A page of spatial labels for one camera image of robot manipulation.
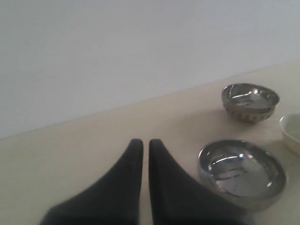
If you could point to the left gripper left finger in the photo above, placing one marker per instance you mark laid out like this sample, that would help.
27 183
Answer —
112 200

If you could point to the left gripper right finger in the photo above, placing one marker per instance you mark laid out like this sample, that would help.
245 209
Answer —
178 199

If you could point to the plain steel bowl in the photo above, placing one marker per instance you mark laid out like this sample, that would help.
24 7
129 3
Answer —
242 172

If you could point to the patterned steel bowl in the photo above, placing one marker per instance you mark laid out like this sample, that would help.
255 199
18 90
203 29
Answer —
248 102

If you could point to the white ceramic patterned bowl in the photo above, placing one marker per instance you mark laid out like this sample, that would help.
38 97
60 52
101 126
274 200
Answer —
290 129

